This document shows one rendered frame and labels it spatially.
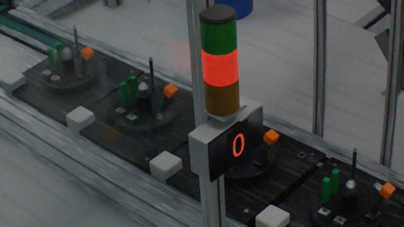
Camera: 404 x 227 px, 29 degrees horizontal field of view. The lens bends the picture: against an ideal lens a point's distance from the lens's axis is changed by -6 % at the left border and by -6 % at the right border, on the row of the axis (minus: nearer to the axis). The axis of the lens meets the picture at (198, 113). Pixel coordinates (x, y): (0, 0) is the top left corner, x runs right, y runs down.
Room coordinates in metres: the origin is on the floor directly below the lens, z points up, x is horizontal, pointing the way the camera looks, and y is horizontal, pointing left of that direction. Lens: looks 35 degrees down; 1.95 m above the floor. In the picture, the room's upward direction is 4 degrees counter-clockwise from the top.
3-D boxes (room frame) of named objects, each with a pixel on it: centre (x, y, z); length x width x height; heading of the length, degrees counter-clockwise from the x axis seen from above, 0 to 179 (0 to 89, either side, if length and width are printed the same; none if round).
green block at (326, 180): (1.06, -0.21, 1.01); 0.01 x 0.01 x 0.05; 46
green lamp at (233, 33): (0.99, -0.03, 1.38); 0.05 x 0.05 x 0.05
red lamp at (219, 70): (0.99, -0.03, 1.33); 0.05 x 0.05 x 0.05
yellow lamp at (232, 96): (0.99, -0.03, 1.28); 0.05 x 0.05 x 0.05
